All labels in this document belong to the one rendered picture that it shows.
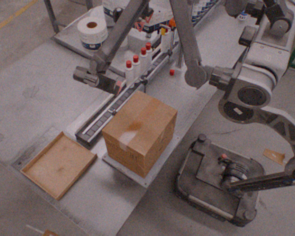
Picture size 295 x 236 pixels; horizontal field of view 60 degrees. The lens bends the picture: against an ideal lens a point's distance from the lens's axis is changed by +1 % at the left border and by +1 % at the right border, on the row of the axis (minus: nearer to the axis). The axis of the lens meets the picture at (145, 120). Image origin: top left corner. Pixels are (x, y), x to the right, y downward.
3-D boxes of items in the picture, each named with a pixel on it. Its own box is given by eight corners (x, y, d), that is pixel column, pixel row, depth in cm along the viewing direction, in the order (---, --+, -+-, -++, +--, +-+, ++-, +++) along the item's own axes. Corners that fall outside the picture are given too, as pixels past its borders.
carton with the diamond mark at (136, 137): (139, 118, 154) (137, 89, 131) (172, 137, 146) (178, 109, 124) (108, 156, 139) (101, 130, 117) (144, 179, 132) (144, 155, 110)
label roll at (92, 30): (76, 47, 186) (72, 30, 174) (89, 31, 197) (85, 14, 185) (101, 53, 182) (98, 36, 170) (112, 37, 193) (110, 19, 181)
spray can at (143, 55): (143, 69, 174) (142, 44, 157) (149, 72, 172) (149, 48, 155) (138, 73, 171) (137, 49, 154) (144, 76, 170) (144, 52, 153)
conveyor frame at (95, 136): (203, 5, 226) (204, 0, 222) (215, 9, 222) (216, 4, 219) (75, 137, 148) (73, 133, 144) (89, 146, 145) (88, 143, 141)
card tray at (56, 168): (63, 134, 150) (62, 130, 146) (97, 156, 141) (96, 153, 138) (23, 173, 135) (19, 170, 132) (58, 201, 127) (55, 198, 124)
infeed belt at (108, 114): (205, 5, 225) (206, 1, 221) (213, 8, 222) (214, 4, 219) (77, 137, 147) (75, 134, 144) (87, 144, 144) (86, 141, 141)
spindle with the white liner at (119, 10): (121, 41, 190) (117, 3, 165) (130, 46, 187) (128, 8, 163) (113, 48, 186) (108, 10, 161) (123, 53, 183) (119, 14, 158)
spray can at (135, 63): (135, 76, 170) (134, 52, 153) (141, 79, 168) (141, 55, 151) (131, 81, 167) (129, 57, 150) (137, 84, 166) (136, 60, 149)
